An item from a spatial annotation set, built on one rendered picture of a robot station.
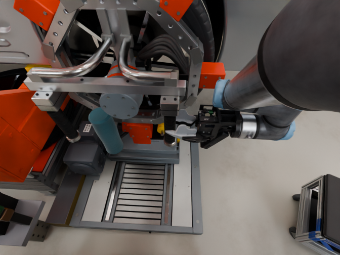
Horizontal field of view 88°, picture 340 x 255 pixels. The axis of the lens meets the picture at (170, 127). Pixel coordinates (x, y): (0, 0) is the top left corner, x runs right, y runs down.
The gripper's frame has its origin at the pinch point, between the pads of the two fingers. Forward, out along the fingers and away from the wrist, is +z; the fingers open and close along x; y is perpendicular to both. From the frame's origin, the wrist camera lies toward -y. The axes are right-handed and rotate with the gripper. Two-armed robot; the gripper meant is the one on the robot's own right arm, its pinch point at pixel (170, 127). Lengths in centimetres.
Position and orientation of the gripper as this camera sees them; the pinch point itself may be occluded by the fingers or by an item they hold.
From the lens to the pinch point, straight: 55.4
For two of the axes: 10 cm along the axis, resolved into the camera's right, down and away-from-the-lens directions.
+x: -0.5, 8.0, -6.0
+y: 0.0, -6.0, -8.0
